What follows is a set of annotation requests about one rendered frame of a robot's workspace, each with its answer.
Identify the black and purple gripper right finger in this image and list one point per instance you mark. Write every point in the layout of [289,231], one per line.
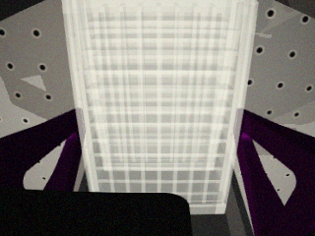
[295,150]

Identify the black rack with upright posts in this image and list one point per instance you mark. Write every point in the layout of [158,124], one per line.
[235,220]

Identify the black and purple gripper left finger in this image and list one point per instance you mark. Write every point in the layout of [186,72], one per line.
[20,151]

